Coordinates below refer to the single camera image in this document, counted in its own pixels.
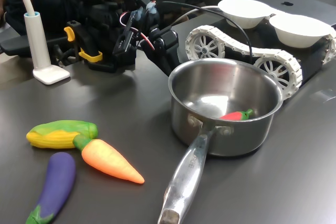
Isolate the white post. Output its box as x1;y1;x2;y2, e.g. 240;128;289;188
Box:
13;0;71;86

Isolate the black chair armrest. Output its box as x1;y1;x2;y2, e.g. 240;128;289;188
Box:
0;35;68;57

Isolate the red toy chilli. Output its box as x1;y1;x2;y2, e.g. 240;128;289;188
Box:
219;108;255;122

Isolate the yellow green toy corn cob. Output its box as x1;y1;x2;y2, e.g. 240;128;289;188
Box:
25;120;99;149

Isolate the white cable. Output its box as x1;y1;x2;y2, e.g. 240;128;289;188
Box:
172;5;221;25

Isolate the red black white servo wire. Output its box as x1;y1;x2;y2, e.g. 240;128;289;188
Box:
119;11;156;51

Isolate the long black cable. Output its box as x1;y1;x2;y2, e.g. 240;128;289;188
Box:
161;1;255;65

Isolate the tracked vehicle with white tracks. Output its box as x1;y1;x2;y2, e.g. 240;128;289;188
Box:
185;15;336;101

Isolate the white bowl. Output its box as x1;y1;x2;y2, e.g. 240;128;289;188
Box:
269;14;333;49
217;0;274;29

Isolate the orange toy carrot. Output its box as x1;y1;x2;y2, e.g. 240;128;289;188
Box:
72;134;145;185

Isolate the black and yellow clamp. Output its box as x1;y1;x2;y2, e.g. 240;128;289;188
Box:
64;20;103;63

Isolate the pale grey putty lump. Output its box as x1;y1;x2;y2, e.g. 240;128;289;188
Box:
130;8;144;22
146;1;158;15

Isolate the purple toy aubergine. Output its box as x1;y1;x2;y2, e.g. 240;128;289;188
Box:
25;152;77;224

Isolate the steel pan with long handle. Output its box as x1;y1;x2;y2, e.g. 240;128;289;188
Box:
157;58;285;224

